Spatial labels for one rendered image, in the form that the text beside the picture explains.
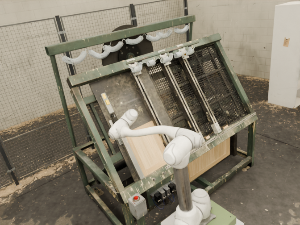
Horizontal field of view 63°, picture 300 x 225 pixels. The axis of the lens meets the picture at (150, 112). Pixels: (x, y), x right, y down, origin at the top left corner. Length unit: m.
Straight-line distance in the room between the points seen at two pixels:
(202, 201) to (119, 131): 0.83
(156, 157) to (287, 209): 1.78
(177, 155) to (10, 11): 5.87
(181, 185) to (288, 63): 4.44
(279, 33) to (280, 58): 0.50
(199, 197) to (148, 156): 0.82
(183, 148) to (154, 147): 1.11
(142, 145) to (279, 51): 3.98
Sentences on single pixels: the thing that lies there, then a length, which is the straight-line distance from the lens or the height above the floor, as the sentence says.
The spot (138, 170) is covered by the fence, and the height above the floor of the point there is 0.98.
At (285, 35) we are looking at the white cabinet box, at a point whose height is 1.50.
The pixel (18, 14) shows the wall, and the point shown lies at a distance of 6.87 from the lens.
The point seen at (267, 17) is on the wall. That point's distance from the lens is 7.43.
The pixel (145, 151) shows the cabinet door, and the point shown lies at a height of 1.08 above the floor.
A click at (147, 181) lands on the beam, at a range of 2.57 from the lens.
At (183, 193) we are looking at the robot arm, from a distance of 1.79.
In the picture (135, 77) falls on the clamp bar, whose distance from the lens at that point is 2.72.
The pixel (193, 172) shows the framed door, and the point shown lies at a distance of 3.41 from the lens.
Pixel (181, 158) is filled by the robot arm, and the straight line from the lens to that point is 1.58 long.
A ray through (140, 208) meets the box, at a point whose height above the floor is 0.87.
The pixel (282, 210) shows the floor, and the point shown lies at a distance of 3.58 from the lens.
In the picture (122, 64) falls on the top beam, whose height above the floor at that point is 1.91.
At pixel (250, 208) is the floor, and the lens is 3.52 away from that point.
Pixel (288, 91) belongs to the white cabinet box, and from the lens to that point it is 5.95.
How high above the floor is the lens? 2.53
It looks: 25 degrees down
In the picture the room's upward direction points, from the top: 8 degrees counter-clockwise
